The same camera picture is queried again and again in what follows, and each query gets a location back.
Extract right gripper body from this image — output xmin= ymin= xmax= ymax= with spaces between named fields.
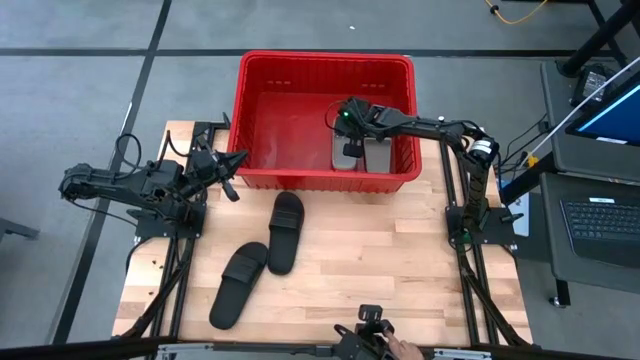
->
xmin=333 ymin=97 xmax=390 ymax=142

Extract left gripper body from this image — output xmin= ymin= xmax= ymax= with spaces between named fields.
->
xmin=185 ymin=148 xmax=232 ymax=189

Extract black slide sandal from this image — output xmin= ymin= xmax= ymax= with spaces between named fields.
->
xmin=267 ymin=190 xmax=306 ymax=276
xmin=208 ymin=241 xmax=270 ymax=331

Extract red plastic bin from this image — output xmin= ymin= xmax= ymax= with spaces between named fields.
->
xmin=227 ymin=49 xmax=424 ymax=195

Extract grey furniture leg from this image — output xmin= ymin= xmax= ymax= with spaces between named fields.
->
xmin=0 ymin=217 xmax=41 ymax=245

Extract person's hand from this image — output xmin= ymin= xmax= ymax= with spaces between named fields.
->
xmin=383 ymin=329 xmax=426 ymax=360

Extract grey equipment cart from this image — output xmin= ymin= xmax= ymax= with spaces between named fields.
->
xmin=538 ymin=58 xmax=640 ymax=309

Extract black power adapter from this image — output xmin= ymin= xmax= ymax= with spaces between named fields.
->
xmin=569 ymin=63 xmax=620 ymax=109

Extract black stand pole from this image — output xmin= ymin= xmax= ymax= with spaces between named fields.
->
xmin=559 ymin=0 xmax=640 ymax=79

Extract monitor with blue screen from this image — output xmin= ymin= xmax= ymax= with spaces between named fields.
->
xmin=564 ymin=69 xmax=640 ymax=147

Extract black laptop keyboard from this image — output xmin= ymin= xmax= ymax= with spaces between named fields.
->
xmin=558 ymin=196 xmax=640 ymax=270

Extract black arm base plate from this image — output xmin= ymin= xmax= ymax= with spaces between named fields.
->
xmin=133 ymin=199 xmax=207 ymax=240
xmin=445 ymin=204 xmax=517 ymax=246

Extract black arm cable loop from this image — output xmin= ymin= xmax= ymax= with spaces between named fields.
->
xmin=114 ymin=132 xmax=146 ymax=174

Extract black aluminium side frame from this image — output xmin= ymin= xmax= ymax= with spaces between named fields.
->
xmin=438 ymin=139 xmax=535 ymax=347
xmin=117 ymin=113 xmax=232 ymax=346

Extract yellow cable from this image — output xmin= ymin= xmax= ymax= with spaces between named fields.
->
xmin=483 ymin=0 xmax=550 ymax=26

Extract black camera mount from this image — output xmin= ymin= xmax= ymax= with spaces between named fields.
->
xmin=333 ymin=319 xmax=397 ymax=360

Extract white cable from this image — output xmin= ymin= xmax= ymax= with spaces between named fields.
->
xmin=519 ymin=54 xmax=640 ymax=169

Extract black metal frame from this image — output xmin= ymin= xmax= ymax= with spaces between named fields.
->
xmin=0 ymin=337 xmax=640 ymax=360

